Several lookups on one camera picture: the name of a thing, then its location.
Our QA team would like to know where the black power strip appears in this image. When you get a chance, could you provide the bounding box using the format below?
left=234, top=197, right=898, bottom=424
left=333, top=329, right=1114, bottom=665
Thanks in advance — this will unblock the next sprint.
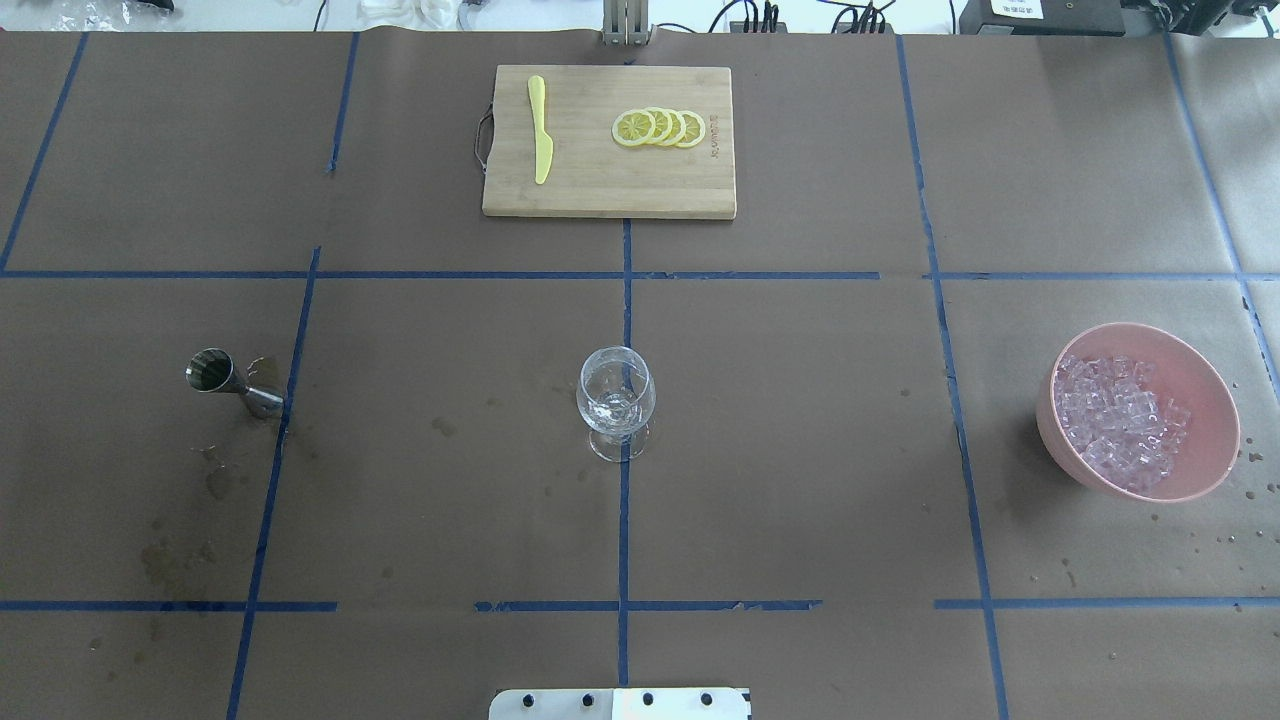
left=718, top=1, right=787, bottom=35

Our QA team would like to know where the clear wine glass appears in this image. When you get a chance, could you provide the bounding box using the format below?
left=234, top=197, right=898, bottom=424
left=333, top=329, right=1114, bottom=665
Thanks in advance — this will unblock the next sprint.
left=576, top=346, right=657, bottom=462

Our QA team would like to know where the bamboo cutting board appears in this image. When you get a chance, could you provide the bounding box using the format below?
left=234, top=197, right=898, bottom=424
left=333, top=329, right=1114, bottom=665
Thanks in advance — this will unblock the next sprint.
left=483, top=65, right=739, bottom=222

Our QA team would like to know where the black equipment box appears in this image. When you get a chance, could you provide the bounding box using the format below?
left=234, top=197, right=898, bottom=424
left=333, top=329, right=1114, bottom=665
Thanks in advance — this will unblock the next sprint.
left=957, top=1, right=1125, bottom=37

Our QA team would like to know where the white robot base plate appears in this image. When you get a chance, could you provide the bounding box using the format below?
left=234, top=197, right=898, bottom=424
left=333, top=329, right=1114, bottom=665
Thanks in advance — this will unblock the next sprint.
left=488, top=687, right=753, bottom=719

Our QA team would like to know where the pink bowl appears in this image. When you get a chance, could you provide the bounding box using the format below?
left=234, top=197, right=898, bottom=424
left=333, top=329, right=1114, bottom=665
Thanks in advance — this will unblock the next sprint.
left=1036, top=322, right=1242, bottom=503

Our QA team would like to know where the lemon slice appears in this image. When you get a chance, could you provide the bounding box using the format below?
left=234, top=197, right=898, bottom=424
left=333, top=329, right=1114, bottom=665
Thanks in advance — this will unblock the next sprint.
left=611, top=109, right=658, bottom=147
left=655, top=108, right=687, bottom=147
left=643, top=108, right=675, bottom=145
left=673, top=110, right=707, bottom=149

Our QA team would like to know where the steel cocktail jigger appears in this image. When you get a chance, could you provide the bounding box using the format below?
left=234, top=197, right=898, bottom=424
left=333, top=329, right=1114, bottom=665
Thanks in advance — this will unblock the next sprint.
left=184, top=347, right=285, bottom=419

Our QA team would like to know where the yellow plastic knife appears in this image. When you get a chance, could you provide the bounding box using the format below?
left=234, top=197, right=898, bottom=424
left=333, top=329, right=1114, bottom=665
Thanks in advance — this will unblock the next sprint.
left=527, top=76, right=554, bottom=184

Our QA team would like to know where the pile of ice cubes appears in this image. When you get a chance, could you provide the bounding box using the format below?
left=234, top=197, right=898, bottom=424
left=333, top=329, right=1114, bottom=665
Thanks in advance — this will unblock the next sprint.
left=1052, top=354, right=1193, bottom=496

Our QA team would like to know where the metal camera stand post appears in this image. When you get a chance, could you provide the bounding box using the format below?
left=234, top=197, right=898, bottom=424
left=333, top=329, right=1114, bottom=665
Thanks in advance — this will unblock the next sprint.
left=602, top=0, right=653, bottom=47

